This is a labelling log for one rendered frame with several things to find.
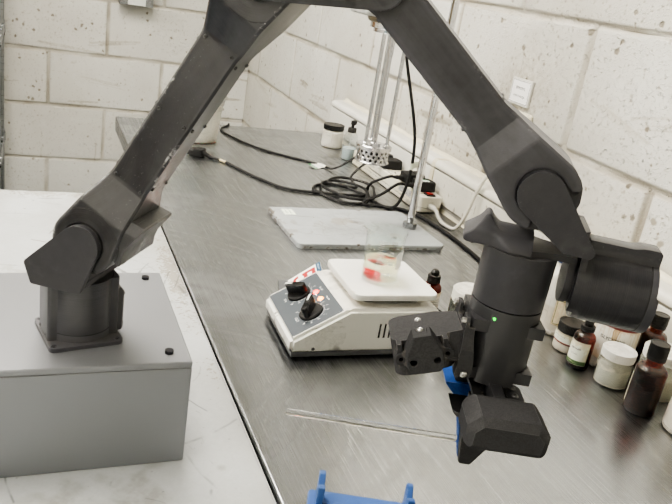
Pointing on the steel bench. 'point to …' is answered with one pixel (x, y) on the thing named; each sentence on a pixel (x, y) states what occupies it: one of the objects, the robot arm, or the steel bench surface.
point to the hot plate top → (407, 288)
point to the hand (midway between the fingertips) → (472, 427)
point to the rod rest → (350, 495)
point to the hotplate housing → (347, 325)
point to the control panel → (289, 311)
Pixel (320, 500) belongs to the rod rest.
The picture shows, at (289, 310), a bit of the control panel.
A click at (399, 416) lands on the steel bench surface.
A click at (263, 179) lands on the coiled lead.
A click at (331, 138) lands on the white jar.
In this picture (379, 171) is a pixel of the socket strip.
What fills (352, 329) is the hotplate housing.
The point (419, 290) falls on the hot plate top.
